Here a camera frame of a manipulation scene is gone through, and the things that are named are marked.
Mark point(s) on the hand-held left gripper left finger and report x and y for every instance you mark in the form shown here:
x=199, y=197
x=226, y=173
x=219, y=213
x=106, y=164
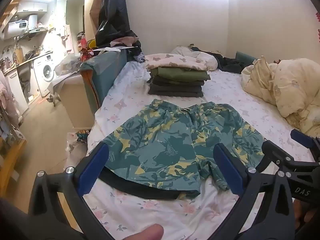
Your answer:
x=93, y=170

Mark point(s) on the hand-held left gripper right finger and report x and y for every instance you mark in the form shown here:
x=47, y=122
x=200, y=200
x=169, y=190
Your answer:
x=228, y=170

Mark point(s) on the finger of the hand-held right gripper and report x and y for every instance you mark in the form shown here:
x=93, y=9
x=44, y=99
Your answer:
x=302, y=136
x=272, y=152

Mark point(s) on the green leaf-print shorts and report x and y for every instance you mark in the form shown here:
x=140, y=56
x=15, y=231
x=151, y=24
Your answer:
x=170, y=142

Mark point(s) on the person's right hand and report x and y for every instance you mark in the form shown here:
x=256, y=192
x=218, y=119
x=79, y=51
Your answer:
x=301, y=211

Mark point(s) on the person's left hand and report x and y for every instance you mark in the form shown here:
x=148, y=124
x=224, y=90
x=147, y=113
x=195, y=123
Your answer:
x=143, y=233

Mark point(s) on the plastic bag with print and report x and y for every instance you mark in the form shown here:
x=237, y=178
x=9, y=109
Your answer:
x=75, y=142

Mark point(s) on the black cloth strip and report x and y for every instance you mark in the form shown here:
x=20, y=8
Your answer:
x=135, y=187

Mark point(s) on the cream duvet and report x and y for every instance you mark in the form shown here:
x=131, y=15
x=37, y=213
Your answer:
x=287, y=87

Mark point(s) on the white chest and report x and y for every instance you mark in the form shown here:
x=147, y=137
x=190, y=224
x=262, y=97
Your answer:
x=72, y=100

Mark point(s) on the red toy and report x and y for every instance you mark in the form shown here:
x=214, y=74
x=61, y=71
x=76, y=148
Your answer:
x=277, y=61

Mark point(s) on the cat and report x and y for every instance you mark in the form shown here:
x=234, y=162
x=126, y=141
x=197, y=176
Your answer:
x=53, y=98

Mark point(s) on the yellow wooden stool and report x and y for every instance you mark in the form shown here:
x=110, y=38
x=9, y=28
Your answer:
x=10, y=162

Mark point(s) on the charcoal folded garment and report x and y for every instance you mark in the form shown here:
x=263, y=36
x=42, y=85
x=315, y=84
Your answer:
x=175, y=91

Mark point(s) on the teal padded headboard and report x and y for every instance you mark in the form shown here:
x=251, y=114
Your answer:
x=243, y=57

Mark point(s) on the dark clothes heap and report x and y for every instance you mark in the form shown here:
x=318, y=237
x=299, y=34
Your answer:
x=230, y=63

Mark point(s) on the teal padded bed side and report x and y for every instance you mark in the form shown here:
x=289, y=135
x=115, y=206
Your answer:
x=105, y=72

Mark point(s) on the dark olive folded garment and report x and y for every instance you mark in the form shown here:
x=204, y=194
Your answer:
x=175, y=82

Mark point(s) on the white washing machine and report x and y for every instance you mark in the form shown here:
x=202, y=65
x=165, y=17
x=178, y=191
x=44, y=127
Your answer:
x=46, y=72

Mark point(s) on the clear plastic bag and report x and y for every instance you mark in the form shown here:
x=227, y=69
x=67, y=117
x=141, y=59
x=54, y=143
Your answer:
x=66, y=65

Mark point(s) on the pale hanging clothes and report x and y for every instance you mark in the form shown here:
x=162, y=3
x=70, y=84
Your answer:
x=7, y=100

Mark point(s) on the white printed pillow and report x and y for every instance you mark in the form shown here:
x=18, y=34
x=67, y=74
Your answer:
x=207, y=58

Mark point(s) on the red snack packets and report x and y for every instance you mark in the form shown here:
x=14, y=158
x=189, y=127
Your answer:
x=86, y=53

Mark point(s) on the white papers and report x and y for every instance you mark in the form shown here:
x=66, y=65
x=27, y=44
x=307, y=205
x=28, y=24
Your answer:
x=112, y=49

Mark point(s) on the red bottle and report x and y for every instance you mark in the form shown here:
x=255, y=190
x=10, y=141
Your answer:
x=83, y=43

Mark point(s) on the kitchen counter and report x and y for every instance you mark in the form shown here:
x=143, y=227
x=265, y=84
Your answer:
x=27, y=60

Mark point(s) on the pile of mixed clothes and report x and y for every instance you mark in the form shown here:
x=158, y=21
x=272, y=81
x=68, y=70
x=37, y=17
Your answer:
x=132, y=45

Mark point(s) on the dark hanging clothes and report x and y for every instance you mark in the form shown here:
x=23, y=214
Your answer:
x=112, y=17

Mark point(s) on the white water heater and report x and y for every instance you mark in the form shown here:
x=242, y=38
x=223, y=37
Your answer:
x=15, y=27

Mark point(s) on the brown cardboard sheet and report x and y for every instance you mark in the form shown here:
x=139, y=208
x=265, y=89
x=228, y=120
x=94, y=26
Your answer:
x=96, y=2

